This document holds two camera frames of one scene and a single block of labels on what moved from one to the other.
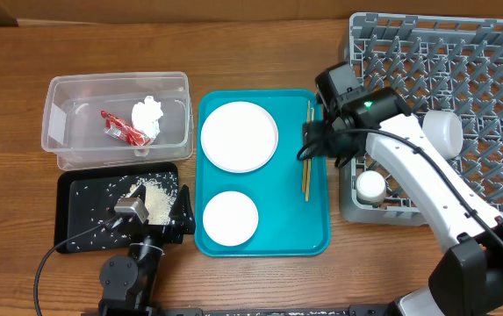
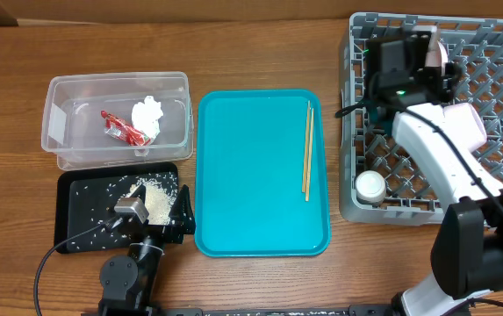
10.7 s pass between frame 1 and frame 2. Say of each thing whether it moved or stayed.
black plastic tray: stayed
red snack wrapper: stayed
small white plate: moved
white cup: stayed
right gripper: moved
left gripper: stayed
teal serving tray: stayed
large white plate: moved
